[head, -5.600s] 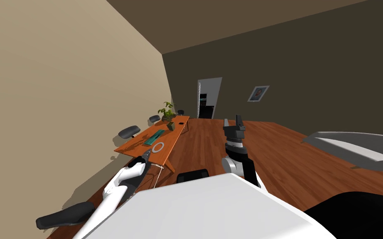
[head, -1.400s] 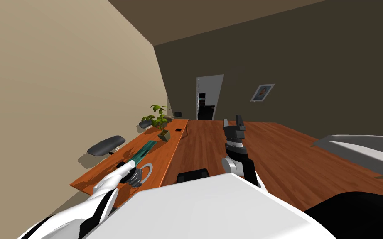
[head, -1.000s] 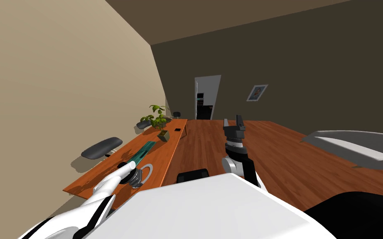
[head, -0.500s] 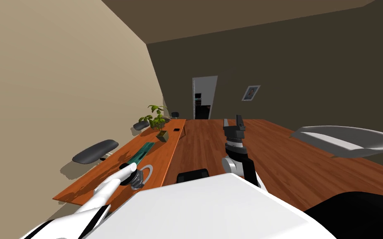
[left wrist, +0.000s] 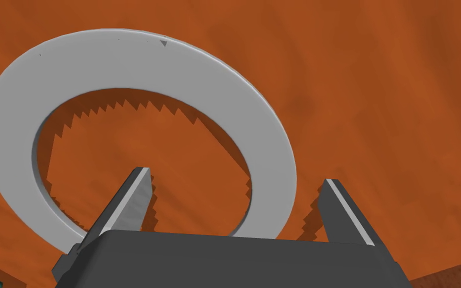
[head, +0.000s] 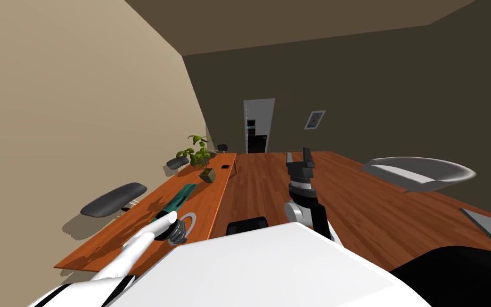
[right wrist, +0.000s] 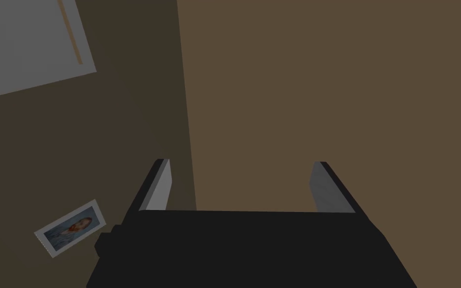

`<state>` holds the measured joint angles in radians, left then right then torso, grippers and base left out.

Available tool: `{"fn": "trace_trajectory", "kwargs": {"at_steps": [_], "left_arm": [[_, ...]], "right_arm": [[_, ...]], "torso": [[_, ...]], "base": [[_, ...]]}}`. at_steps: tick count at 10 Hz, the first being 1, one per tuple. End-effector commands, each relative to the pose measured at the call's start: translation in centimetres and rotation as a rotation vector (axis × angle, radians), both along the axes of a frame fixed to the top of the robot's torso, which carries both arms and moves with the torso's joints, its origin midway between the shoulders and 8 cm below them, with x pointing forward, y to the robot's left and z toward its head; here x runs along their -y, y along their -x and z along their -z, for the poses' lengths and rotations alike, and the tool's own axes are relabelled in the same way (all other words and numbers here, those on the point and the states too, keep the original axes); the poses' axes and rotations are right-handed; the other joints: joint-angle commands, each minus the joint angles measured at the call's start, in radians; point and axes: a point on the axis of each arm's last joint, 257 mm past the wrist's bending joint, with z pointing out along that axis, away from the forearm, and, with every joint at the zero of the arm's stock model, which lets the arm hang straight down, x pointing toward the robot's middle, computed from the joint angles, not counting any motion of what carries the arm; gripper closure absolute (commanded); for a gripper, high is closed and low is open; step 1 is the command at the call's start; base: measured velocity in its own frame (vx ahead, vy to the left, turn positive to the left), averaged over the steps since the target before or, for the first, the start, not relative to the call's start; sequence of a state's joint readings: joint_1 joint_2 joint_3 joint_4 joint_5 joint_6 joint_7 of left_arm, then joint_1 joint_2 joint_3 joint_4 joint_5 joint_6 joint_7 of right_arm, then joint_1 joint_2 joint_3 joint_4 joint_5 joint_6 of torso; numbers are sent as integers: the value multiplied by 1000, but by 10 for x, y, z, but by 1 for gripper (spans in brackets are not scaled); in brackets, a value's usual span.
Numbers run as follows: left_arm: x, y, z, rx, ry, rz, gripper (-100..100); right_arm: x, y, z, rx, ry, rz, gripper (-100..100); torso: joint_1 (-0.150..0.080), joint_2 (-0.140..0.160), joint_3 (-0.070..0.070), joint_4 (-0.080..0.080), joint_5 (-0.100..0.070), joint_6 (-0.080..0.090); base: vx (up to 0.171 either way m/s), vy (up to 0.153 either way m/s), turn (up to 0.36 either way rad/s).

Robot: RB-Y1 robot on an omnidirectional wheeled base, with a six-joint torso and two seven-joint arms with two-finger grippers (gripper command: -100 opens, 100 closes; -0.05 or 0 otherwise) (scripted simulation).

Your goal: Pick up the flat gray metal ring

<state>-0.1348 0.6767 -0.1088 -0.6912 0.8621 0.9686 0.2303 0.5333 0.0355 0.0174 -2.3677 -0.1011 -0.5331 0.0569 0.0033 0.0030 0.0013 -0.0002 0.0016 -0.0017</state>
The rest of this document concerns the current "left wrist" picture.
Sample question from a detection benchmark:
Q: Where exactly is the grey ring-shaped plate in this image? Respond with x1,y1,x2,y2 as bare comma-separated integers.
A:
0,27,298,255

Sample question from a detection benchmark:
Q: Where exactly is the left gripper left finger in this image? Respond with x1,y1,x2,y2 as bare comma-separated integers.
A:
86,166,153,243

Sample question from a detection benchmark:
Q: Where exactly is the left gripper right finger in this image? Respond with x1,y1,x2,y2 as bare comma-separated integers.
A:
317,178,377,247

